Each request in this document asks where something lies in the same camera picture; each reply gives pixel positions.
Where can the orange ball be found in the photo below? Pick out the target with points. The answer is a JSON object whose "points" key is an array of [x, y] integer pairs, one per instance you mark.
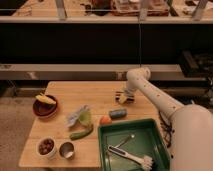
{"points": [[105, 120]]}

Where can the small metal cup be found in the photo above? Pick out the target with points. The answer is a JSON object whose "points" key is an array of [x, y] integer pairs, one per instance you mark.
{"points": [[66, 150]]}

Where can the dark red bowl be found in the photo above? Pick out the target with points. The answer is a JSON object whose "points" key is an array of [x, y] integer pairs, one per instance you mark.
{"points": [[43, 110]]}

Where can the green toy cucumber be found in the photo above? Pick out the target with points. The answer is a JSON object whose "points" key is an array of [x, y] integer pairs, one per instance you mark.
{"points": [[81, 134]]}

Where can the blue grey sponge block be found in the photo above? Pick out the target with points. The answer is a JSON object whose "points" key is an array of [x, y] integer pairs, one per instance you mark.
{"points": [[119, 113]]}

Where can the white cup with nuts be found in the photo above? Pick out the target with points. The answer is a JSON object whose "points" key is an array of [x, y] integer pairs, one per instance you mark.
{"points": [[46, 148]]}

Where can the wooden table board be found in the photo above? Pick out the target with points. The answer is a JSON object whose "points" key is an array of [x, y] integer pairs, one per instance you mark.
{"points": [[71, 95]]}

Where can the metal spoon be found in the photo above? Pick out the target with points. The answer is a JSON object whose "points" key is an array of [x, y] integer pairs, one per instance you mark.
{"points": [[125, 140]]}

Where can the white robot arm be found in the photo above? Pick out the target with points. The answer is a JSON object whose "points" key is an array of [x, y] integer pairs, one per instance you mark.
{"points": [[192, 139]]}

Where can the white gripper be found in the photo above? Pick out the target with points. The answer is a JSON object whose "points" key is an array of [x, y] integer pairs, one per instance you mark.
{"points": [[129, 91]]}

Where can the yellow toy corn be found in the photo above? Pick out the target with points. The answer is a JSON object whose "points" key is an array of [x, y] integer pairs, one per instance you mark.
{"points": [[45, 99]]}

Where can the white dish brush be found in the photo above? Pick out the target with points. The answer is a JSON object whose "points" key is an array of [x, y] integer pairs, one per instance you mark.
{"points": [[146, 162]]}

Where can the green plastic tray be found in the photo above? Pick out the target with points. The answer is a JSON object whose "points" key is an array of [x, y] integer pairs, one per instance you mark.
{"points": [[146, 140]]}

